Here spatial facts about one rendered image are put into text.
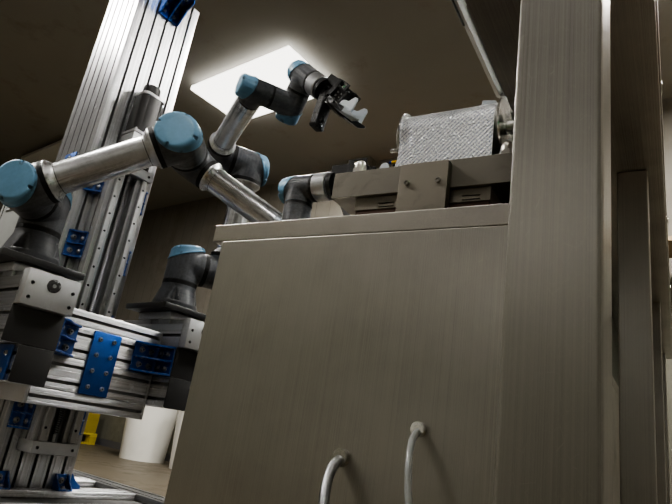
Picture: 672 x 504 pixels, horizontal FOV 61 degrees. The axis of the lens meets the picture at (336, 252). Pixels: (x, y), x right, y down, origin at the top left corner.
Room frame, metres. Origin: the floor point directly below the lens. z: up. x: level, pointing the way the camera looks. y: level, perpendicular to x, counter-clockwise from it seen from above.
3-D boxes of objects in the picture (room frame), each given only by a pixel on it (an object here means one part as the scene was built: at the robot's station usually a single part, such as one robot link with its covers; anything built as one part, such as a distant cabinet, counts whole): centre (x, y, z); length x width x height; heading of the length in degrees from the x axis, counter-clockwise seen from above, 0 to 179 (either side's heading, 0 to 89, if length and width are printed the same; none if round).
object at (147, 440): (6.55, 1.71, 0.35); 0.58 x 0.56 x 0.69; 140
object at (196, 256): (1.92, 0.51, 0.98); 0.13 x 0.12 x 0.14; 115
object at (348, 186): (1.08, -0.18, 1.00); 0.40 x 0.16 x 0.06; 58
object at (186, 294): (1.91, 0.51, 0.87); 0.15 x 0.15 x 0.10
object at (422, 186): (0.99, -0.15, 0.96); 0.10 x 0.03 x 0.11; 58
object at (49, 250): (1.54, 0.83, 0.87); 0.15 x 0.15 x 0.10
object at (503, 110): (1.18, -0.36, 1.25); 0.15 x 0.01 x 0.15; 148
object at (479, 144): (1.20, -0.22, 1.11); 0.23 x 0.01 x 0.18; 58
